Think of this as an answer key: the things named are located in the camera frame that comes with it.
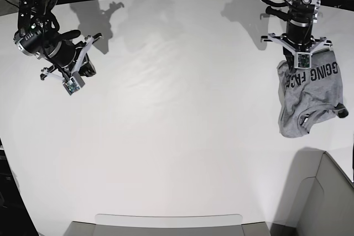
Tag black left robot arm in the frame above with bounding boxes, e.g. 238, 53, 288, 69
261, 0, 325, 69

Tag grey bin at right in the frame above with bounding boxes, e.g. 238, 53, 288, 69
296, 153, 353, 235

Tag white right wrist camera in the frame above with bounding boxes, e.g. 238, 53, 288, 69
40, 30, 103, 95

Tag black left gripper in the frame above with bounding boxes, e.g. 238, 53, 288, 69
282, 20, 314, 65

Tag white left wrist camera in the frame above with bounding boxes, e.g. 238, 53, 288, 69
261, 33, 332, 73

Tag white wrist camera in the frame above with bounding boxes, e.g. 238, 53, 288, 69
40, 30, 103, 95
261, 33, 332, 73

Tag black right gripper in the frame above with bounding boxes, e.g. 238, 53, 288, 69
48, 40, 96, 77

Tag grey T-shirt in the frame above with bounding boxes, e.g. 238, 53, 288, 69
277, 50, 349, 138

